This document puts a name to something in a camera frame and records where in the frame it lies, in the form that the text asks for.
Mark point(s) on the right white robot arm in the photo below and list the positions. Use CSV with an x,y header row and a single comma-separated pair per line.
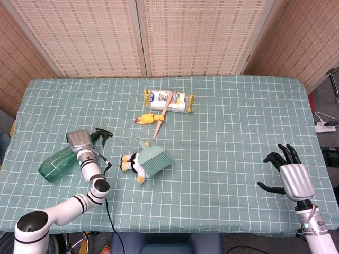
x,y
316,230

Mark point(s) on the teal hand brush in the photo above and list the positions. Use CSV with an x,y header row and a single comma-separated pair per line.
x,y
155,160

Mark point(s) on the yellow rubber chicken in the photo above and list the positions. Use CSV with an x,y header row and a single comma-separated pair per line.
x,y
148,118

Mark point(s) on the pack of white bag rolls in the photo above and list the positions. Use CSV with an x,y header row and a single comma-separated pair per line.
x,y
159,103

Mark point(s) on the metal stool frame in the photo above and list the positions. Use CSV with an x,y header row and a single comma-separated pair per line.
x,y
79,242

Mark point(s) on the blue chair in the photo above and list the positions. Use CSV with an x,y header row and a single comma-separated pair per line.
x,y
167,243

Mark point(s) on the green spray bottle black trigger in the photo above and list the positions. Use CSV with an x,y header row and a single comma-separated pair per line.
x,y
55,164

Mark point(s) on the white power strip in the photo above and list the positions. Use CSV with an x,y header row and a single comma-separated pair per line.
x,y
324,128

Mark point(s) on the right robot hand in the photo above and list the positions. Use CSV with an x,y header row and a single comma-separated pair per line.
x,y
295,180

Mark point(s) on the black white yellow plush toy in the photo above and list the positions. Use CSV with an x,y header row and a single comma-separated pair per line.
x,y
128,158

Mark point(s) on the wooden stick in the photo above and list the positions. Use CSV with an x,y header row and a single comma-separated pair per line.
x,y
159,127

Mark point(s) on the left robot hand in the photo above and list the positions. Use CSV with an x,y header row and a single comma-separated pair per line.
x,y
79,140

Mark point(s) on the metal chair frame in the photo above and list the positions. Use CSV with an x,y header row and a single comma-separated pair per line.
x,y
334,82

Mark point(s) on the bamboo folding screen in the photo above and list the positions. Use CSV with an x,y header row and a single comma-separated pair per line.
x,y
198,34

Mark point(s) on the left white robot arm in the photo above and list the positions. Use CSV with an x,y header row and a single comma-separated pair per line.
x,y
66,206

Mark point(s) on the black box on floor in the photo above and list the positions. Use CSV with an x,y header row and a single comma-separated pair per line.
x,y
331,156

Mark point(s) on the green checked tablecloth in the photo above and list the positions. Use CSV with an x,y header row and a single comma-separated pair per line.
x,y
225,158

